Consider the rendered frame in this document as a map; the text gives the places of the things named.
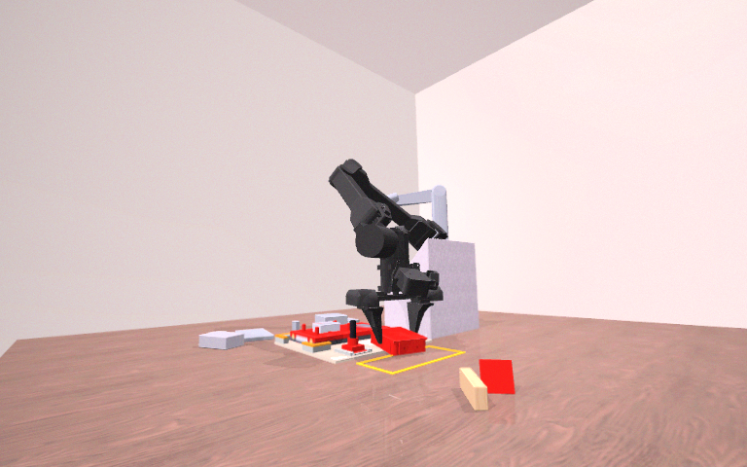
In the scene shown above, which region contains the beige wooden block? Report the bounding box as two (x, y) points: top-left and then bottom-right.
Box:
(459, 368), (488, 411)

